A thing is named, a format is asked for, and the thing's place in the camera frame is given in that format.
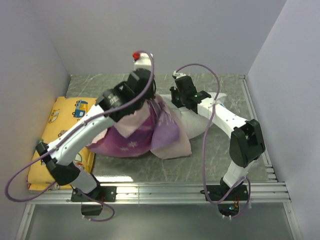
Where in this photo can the white pillow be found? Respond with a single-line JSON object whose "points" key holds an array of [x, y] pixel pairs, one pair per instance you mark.
{"points": [[193, 124]]}

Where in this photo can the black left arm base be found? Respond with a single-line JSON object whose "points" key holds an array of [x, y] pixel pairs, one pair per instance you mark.
{"points": [[94, 202]]}

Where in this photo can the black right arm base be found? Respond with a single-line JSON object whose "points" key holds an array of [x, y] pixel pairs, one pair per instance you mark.
{"points": [[232, 201]]}

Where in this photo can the pink purple pillowcase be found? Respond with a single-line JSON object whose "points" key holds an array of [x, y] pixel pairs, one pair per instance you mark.
{"points": [[154, 128]]}

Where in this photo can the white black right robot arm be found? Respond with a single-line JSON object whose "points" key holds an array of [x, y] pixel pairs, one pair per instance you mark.
{"points": [[246, 141]]}

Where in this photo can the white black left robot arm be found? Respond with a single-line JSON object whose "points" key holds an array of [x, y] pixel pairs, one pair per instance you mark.
{"points": [[114, 104]]}

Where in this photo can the aluminium frame rail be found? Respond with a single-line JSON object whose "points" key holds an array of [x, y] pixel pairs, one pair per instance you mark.
{"points": [[166, 211]]}

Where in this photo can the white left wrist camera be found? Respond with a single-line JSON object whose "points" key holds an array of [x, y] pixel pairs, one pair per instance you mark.
{"points": [[141, 61]]}

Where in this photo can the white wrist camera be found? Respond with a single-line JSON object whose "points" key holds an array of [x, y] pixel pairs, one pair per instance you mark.
{"points": [[176, 75], [141, 61]]}

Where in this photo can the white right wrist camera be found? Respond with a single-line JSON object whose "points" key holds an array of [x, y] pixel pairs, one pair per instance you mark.
{"points": [[176, 75]]}

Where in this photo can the yellow cartoon car pillow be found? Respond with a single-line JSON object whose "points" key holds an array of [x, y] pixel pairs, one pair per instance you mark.
{"points": [[65, 113]]}

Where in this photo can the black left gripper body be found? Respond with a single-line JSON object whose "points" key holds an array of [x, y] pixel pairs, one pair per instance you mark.
{"points": [[150, 94]]}

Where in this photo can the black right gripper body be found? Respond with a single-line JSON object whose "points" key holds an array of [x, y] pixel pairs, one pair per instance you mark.
{"points": [[177, 99]]}

